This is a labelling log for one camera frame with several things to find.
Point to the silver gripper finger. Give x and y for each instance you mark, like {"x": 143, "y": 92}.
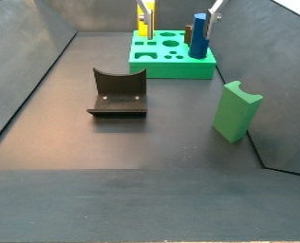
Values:
{"x": 147, "y": 15}
{"x": 213, "y": 16}

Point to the green arch block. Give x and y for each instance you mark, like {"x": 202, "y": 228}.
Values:
{"x": 236, "y": 111}

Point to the green shape sorter board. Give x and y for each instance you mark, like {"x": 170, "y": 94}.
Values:
{"x": 163, "y": 57}

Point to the yellow rectangular block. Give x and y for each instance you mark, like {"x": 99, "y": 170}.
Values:
{"x": 143, "y": 22}

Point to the brown star block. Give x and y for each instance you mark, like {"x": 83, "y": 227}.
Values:
{"x": 188, "y": 34}

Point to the blue octagonal prism block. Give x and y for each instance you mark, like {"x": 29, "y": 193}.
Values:
{"x": 198, "y": 43}

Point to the black curved holder stand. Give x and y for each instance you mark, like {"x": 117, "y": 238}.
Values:
{"x": 121, "y": 93}

